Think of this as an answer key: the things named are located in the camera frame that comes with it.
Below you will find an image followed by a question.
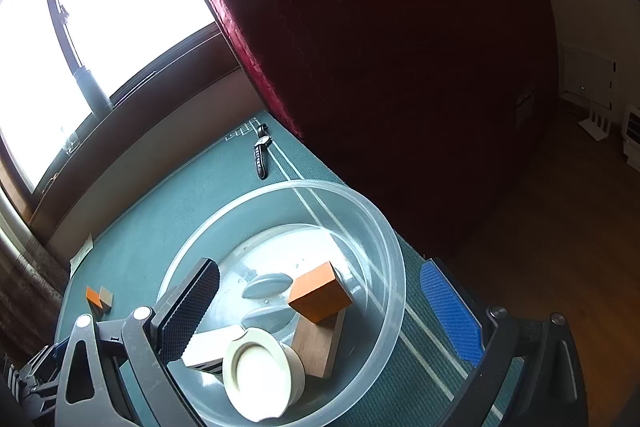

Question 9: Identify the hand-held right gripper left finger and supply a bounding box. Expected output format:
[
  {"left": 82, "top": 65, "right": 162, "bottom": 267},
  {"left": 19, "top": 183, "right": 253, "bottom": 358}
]
[{"left": 54, "top": 257, "right": 221, "bottom": 427}]

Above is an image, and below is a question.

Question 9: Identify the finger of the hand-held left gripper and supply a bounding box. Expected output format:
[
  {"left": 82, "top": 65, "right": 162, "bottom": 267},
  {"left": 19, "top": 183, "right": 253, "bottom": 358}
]
[{"left": 2, "top": 341, "right": 68, "bottom": 408}]

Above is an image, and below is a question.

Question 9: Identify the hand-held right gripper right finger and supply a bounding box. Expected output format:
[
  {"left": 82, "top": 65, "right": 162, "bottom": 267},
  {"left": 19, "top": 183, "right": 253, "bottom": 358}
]
[{"left": 420, "top": 258, "right": 591, "bottom": 427}]

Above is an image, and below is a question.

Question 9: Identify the white zebra-striped rectangular block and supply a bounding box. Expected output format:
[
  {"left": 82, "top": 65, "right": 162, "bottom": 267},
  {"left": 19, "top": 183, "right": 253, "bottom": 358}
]
[{"left": 181, "top": 326, "right": 246, "bottom": 375}]

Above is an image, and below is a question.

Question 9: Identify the white threaded plastic cap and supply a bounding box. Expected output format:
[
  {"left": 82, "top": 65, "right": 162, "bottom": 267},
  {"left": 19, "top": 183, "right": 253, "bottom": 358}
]
[{"left": 222, "top": 327, "right": 306, "bottom": 424}]

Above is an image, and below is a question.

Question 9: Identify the plain orange wooden block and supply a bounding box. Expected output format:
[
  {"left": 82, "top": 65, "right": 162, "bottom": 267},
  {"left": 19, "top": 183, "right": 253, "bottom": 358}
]
[{"left": 288, "top": 261, "right": 352, "bottom": 324}]

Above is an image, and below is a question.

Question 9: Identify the brown wooden block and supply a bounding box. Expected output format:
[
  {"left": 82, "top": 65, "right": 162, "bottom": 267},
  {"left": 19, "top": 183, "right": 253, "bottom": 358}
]
[{"left": 290, "top": 309, "right": 347, "bottom": 379}]

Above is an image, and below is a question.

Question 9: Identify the clear plastic bowl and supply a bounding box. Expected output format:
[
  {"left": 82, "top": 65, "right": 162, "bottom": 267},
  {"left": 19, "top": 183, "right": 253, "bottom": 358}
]
[{"left": 156, "top": 179, "right": 406, "bottom": 427}]

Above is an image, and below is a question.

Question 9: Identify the beige patterned curtain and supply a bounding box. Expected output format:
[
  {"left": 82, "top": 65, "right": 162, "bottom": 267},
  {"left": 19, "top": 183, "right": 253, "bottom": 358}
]
[{"left": 0, "top": 187, "right": 71, "bottom": 358}]

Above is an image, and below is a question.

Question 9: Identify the green table cloth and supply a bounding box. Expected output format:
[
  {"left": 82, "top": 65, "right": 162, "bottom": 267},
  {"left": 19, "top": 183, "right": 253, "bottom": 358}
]
[{"left": 52, "top": 109, "right": 526, "bottom": 427}]

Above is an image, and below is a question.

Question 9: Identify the printed paper sheet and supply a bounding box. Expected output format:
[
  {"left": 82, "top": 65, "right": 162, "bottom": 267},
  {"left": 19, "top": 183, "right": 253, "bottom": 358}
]
[{"left": 70, "top": 233, "right": 95, "bottom": 273}]

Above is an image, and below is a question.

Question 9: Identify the white slatted rack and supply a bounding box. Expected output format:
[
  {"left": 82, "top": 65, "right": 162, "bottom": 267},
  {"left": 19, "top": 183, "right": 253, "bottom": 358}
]
[{"left": 578, "top": 103, "right": 613, "bottom": 142}]

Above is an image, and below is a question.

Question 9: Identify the white appliance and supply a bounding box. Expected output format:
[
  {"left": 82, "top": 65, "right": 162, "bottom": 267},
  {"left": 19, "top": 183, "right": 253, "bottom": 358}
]
[{"left": 621, "top": 104, "right": 640, "bottom": 168}]

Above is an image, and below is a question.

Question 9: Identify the red quilted curtain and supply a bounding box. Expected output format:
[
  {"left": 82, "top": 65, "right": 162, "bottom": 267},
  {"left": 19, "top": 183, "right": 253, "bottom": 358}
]
[{"left": 160, "top": 0, "right": 558, "bottom": 258}]

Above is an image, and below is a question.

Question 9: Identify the black strap wristwatch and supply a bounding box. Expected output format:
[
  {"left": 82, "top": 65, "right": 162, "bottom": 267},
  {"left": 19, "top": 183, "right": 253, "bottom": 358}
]
[{"left": 253, "top": 123, "right": 272, "bottom": 180}]

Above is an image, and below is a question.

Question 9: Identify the white wall panel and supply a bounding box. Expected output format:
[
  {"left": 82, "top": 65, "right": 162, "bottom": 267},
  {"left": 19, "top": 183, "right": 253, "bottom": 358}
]
[{"left": 557, "top": 44, "right": 618, "bottom": 108}]

